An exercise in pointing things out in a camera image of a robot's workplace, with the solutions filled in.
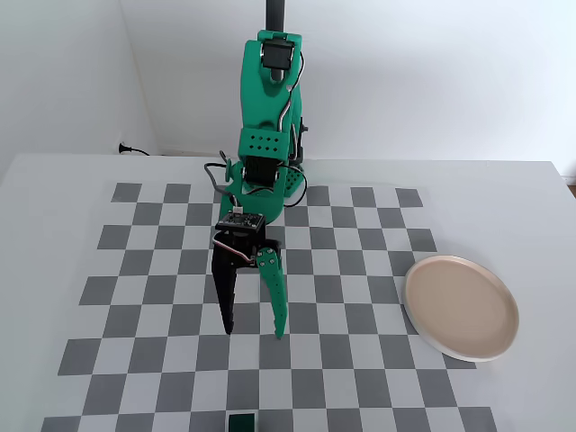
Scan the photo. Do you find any grey camera cable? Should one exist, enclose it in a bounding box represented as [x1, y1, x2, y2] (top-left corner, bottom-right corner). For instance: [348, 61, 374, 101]
[203, 150, 240, 213]

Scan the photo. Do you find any white red gripper cable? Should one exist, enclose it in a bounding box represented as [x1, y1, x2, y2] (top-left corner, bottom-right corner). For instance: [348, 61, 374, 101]
[212, 240, 258, 267]

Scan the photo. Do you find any black wall power cable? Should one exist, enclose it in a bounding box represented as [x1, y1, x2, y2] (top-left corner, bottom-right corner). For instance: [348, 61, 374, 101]
[117, 141, 152, 158]

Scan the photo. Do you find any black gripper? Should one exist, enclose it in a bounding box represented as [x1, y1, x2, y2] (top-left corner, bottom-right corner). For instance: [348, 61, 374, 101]
[211, 223, 290, 339]

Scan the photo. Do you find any white black arm cable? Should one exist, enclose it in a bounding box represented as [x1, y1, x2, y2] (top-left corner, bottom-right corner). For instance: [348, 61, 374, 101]
[277, 48, 304, 132]

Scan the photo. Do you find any black wrist camera board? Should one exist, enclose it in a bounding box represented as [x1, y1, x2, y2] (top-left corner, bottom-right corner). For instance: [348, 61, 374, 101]
[214, 210, 267, 237]

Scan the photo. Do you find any grey white checkerboard mat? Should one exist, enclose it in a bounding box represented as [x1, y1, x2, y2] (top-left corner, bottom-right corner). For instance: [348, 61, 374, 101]
[42, 182, 499, 432]

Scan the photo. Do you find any pink plastic bowl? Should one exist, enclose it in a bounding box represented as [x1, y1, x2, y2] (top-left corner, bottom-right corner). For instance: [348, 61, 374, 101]
[403, 254, 521, 363]

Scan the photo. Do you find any black vertical pole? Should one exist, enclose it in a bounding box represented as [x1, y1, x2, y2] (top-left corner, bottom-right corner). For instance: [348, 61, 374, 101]
[265, 0, 288, 33]

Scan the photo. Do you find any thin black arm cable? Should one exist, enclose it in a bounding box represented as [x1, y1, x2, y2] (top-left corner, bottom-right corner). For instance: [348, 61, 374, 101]
[281, 164, 310, 209]

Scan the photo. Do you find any dark green dice cube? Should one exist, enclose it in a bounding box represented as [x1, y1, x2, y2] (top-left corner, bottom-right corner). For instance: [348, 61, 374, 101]
[227, 412, 258, 432]

